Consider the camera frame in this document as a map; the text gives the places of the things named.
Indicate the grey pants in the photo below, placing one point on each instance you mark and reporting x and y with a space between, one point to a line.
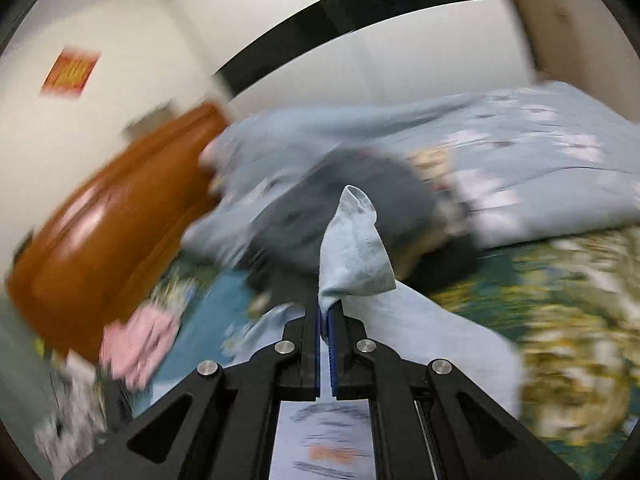
325 200

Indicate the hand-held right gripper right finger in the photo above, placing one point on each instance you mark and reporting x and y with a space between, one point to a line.
334 360

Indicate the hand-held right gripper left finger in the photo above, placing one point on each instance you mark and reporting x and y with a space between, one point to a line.
312 355

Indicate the white wardrobe with black stripe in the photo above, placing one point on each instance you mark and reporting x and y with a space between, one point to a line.
375 60

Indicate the beige wooden door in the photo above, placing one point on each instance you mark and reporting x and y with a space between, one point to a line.
545 20

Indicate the teal floral bed sheet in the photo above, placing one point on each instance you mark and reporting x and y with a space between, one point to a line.
550 310

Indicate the blue floral duvet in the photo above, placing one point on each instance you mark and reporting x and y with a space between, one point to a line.
525 160

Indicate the pink floral garment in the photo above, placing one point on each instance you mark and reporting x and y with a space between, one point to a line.
142 345

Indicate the carved wooden headboard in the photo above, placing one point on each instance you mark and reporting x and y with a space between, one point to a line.
110 240

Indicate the red wall poster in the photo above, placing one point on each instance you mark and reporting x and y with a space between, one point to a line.
70 72

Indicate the light blue shirt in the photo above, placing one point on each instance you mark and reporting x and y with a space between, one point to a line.
355 255

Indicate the black white patterned cloth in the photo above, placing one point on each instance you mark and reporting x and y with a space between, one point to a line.
65 410

